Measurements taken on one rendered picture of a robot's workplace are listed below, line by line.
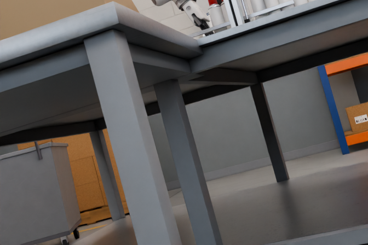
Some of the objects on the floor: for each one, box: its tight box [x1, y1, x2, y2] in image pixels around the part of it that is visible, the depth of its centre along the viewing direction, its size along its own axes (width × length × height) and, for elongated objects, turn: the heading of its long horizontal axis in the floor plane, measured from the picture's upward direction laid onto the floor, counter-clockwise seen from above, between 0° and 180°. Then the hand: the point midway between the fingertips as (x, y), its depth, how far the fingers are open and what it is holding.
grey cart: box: [0, 141, 82, 245], centre depth 432 cm, size 89×63×96 cm
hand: (210, 34), depth 221 cm, fingers closed, pressing on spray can
